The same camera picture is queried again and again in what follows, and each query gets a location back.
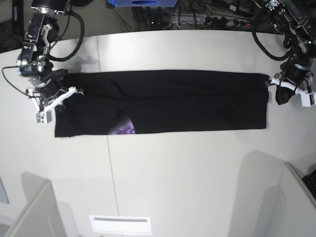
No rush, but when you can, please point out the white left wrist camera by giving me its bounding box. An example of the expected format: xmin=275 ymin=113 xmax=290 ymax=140
xmin=300 ymin=92 xmax=316 ymax=107

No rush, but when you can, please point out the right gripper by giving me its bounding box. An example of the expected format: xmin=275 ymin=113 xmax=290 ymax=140
xmin=28 ymin=70 xmax=84 ymax=111

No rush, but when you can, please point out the white power strip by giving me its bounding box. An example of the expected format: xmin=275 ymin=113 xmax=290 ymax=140
xmin=167 ymin=13 xmax=253 ymax=31

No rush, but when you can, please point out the blue box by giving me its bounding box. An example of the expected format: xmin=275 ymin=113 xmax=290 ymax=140
xmin=109 ymin=0 xmax=178 ymax=7

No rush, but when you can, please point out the white right partition panel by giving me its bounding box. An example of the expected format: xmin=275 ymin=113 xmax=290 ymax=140
xmin=253 ymin=162 xmax=316 ymax=237

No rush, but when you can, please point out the white partition panel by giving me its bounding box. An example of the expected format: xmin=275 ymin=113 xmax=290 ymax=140
xmin=0 ymin=172 xmax=80 ymax=237
xmin=253 ymin=162 xmax=316 ymax=237

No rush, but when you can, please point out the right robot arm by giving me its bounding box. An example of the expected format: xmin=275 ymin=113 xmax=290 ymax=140
xmin=4 ymin=0 xmax=91 ymax=113

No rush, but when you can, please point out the black T-shirt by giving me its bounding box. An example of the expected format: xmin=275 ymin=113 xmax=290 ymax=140
xmin=55 ymin=70 xmax=269 ymax=138

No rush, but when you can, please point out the white left partition panel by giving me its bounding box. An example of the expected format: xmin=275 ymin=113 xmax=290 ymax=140
xmin=0 ymin=172 xmax=80 ymax=237

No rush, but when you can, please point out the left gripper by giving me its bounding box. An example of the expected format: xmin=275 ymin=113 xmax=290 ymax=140
xmin=267 ymin=59 xmax=313 ymax=105

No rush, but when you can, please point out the black keyboard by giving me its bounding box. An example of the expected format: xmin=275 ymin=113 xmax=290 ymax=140
xmin=303 ymin=170 xmax=316 ymax=198

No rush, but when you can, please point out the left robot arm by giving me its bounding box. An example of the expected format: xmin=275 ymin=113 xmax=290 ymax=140
xmin=251 ymin=0 xmax=316 ymax=107

